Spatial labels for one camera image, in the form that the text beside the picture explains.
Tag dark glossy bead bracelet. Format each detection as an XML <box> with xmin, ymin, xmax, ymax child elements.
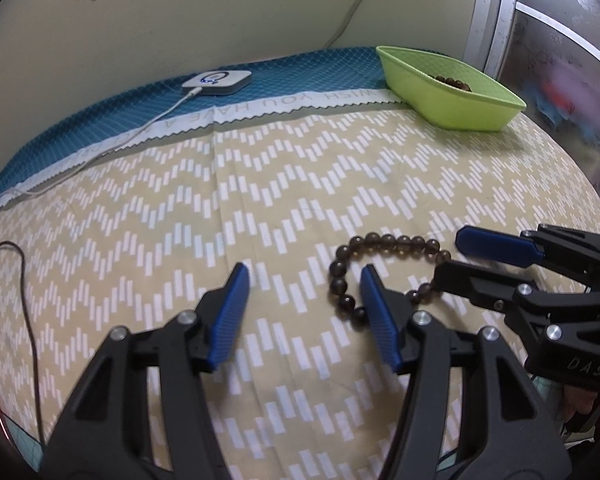
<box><xmin>328</xmin><ymin>232</ymin><xmax>453</xmax><ymax>325</ymax></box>

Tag frosted floral glass door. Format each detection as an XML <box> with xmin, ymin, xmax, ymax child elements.
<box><xmin>485</xmin><ymin>0</ymin><xmax>600</xmax><ymax>201</ymax></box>

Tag teal and beige patterned cloth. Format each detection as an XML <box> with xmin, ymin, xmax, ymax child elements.
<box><xmin>0</xmin><ymin>46</ymin><xmax>600</xmax><ymax>480</ymax></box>

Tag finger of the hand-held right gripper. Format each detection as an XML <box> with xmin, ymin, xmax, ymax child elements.
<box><xmin>432</xmin><ymin>260</ymin><xmax>548</xmax><ymax>318</ymax></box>
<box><xmin>455</xmin><ymin>224</ymin><xmax>600</xmax><ymax>292</ymax></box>

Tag white charger cable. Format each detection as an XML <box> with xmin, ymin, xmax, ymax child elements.
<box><xmin>0</xmin><ymin>87</ymin><xmax>201</xmax><ymax>223</ymax></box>

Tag green plastic tray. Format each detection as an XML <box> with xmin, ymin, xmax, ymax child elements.
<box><xmin>376</xmin><ymin>45</ymin><xmax>527</xmax><ymax>132</ymax></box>

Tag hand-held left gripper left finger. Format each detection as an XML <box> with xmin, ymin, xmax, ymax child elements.
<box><xmin>40</xmin><ymin>261</ymin><xmax>253</xmax><ymax>480</ymax></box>

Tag white square charger device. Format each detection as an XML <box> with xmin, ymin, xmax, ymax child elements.
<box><xmin>181</xmin><ymin>69</ymin><xmax>253</xmax><ymax>97</ymax></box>

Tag brown wooden bead bracelet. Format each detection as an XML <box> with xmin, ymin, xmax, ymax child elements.
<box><xmin>431</xmin><ymin>74</ymin><xmax>475</xmax><ymax>93</ymax></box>

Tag grey door frame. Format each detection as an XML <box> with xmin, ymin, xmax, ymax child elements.
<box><xmin>464</xmin><ymin>0</ymin><xmax>522</xmax><ymax>80</ymax></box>

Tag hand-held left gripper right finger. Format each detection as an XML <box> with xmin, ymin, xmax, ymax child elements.
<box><xmin>358</xmin><ymin>264</ymin><xmax>573</xmax><ymax>480</ymax></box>

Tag thin black cable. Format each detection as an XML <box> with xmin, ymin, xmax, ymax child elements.
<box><xmin>0</xmin><ymin>222</ymin><xmax>46</xmax><ymax>446</ymax></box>

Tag white power cable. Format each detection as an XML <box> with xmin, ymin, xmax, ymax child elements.
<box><xmin>325</xmin><ymin>0</ymin><xmax>387</xmax><ymax>52</ymax></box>

